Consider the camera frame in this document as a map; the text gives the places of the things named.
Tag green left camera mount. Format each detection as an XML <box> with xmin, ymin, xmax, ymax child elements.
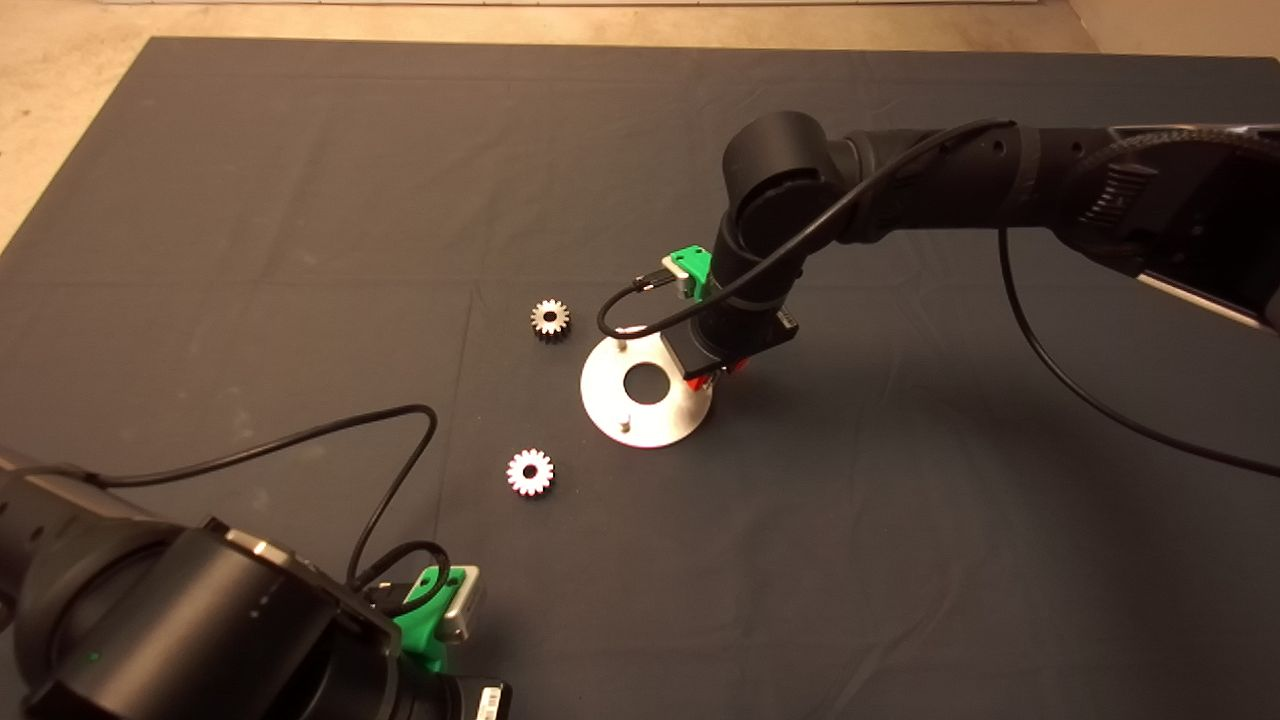
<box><xmin>395</xmin><ymin>565</ymin><xmax>471</xmax><ymax>673</ymax></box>

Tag dark grey table cloth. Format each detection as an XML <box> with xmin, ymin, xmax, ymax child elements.
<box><xmin>0</xmin><ymin>38</ymin><xmax>1280</xmax><ymax>720</ymax></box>

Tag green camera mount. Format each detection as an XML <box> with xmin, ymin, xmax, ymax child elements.
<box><xmin>395</xmin><ymin>565</ymin><xmax>471</xmax><ymax>673</ymax></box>
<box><xmin>668</xmin><ymin>246</ymin><xmax>714</xmax><ymax>301</ymax></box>

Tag green right camera mount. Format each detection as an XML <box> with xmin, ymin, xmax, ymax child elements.
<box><xmin>668</xmin><ymin>246</ymin><xmax>714</xmax><ymax>301</ymax></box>

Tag black left camera cable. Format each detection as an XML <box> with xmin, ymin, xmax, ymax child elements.
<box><xmin>95</xmin><ymin>405</ymin><xmax>453</xmax><ymax>616</ymax></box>

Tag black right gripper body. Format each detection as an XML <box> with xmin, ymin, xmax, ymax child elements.
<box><xmin>665</xmin><ymin>305</ymin><xmax>799</xmax><ymax>379</ymax></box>

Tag round metal carrier plate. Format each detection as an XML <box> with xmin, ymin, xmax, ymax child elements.
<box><xmin>580</xmin><ymin>333</ymin><xmax>715</xmax><ymax>450</ymax></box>

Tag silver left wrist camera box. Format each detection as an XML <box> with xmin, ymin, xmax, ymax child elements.
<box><xmin>440</xmin><ymin>566</ymin><xmax>488</xmax><ymax>643</ymax></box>

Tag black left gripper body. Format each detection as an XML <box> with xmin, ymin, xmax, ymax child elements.
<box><xmin>400</xmin><ymin>672</ymin><xmax>513</xmax><ymax>720</ymax></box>

